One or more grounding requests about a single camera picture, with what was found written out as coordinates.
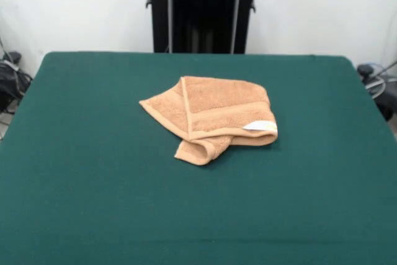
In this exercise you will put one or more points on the dark green tablecloth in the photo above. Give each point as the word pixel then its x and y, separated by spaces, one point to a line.
pixel 93 190

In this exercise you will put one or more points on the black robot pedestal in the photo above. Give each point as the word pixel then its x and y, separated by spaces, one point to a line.
pixel 201 13

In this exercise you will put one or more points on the orange terry towel white tag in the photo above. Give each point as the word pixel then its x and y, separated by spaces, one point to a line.
pixel 223 103

